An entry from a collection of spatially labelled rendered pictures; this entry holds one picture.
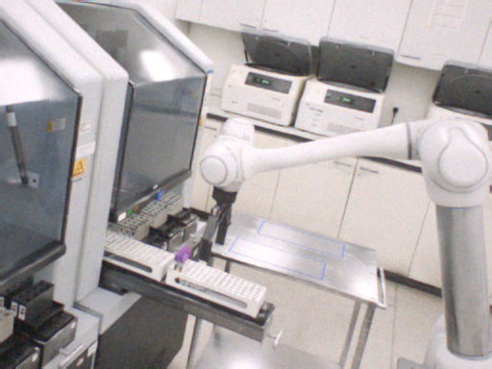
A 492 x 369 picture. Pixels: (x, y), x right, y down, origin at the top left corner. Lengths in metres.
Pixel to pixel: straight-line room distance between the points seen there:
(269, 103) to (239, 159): 2.55
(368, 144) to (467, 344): 0.52
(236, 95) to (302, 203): 0.93
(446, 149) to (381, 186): 2.63
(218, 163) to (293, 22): 2.89
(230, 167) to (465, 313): 0.64
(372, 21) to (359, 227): 1.47
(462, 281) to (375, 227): 2.58
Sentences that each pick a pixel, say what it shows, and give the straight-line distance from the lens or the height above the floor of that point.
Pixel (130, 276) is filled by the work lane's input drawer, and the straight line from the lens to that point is 1.74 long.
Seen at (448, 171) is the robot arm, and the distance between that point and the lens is 1.24.
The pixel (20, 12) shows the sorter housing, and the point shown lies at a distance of 1.49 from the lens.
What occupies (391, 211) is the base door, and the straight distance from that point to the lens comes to 3.90.
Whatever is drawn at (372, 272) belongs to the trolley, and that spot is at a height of 0.82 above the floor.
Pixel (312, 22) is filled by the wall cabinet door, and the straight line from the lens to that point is 4.07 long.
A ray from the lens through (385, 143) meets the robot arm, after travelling 1.45.
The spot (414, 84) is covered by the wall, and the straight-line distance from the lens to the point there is 4.36.
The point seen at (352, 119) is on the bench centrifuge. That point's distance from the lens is 3.78.
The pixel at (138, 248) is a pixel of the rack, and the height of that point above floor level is 0.86.
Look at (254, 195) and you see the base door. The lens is 4.04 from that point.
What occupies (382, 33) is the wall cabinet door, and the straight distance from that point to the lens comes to 4.01.
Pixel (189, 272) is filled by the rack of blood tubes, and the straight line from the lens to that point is 1.69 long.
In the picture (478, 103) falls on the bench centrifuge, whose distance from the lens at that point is 4.24.
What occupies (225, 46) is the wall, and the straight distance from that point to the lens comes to 4.61.
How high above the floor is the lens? 1.67
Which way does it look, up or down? 14 degrees down
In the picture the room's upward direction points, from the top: 11 degrees clockwise
